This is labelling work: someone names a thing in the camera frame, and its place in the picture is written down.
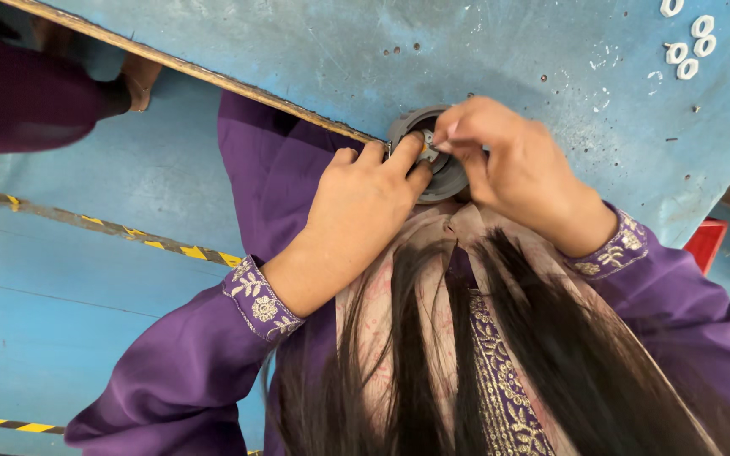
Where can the person's right hand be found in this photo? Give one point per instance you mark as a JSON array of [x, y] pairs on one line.
[[517, 168]]

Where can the person's left hand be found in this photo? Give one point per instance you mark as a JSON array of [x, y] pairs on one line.
[[358, 206]]

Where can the grey round plastic housing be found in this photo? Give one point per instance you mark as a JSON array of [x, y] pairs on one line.
[[447, 180]]

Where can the small metal contact piece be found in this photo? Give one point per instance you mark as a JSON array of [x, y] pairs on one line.
[[429, 143]]

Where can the purple embroidered tunic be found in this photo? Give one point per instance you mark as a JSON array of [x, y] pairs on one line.
[[276, 190]]

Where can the beige printed scarf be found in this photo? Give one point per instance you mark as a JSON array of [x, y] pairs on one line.
[[377, 304]]

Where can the white plastic nut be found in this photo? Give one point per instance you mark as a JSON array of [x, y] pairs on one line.
[[671, 6], [676, 52], [702, 26], [704, 45], [687, 68]]

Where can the red plastic crate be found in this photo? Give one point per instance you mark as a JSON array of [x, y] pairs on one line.
[[707, 244]]

